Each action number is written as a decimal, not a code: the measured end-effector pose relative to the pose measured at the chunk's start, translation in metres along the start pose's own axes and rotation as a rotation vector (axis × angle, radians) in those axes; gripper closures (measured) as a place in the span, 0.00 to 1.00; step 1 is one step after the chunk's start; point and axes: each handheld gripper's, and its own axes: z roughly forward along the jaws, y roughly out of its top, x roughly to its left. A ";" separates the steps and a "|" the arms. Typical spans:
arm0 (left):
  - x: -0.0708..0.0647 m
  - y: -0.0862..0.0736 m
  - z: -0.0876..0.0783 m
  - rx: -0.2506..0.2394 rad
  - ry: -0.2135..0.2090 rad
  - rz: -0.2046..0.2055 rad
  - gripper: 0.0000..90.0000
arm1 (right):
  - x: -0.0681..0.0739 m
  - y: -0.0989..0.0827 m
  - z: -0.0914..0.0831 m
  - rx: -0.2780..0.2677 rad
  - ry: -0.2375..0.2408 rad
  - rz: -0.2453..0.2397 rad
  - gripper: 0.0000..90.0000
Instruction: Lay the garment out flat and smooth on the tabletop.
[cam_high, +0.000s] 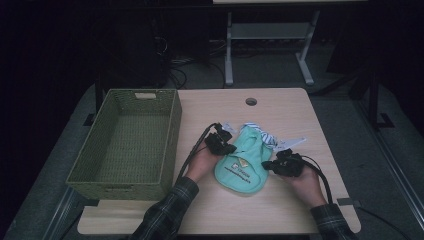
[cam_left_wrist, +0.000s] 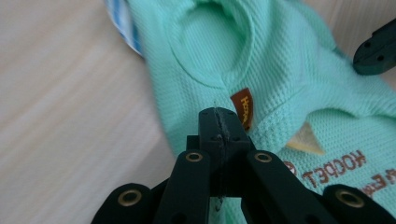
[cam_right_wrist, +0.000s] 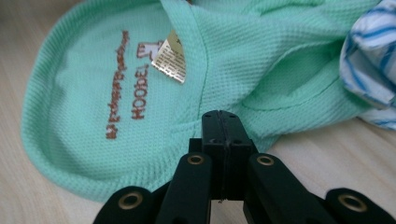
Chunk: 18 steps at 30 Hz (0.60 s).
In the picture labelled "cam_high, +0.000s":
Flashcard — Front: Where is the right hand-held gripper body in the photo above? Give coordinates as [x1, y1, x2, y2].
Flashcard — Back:
[274, 148, 306, 178]

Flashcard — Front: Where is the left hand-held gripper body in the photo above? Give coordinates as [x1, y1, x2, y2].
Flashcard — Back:
[203, 122, 234, 156]

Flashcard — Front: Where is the green woven basket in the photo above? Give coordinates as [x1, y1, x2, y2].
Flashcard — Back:
[65, 88, 183, 202]

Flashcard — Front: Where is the person's left hand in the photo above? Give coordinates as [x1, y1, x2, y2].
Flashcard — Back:
[184, 146, 222, 184]

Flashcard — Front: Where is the person's right hand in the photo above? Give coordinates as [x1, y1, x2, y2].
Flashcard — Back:
[281, 165, 328, 209]

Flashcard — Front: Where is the small white paper tag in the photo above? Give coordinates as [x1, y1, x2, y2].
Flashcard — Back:
[222, 121, 238, 135]

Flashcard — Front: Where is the long white paper tag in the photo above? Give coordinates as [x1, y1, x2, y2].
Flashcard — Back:
[276, 136, 308, 152]

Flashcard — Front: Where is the grey tape piece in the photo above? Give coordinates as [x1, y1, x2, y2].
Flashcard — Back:
[336, 197, 362, 208]

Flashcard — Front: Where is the black metal stand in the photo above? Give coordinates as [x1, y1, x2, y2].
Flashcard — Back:
[326, 33, 396, 131]

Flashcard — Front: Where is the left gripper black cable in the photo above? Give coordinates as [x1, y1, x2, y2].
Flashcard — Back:
[175, 122, 219, 184]

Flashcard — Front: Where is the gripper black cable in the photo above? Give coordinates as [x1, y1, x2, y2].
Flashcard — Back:
[175, 122, 219, 184]
[299, 154, 413, 240]

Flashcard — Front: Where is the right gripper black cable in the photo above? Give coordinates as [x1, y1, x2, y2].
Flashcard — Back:
[299, 154, 413, 240]

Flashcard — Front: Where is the tangle of black floor cables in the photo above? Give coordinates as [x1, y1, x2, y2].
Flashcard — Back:
[163, 36, 228, 89]

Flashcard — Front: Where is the metal floor rail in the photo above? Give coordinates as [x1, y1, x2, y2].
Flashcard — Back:
[353, 99, 424, 231]
[43, 186, 84, 240]

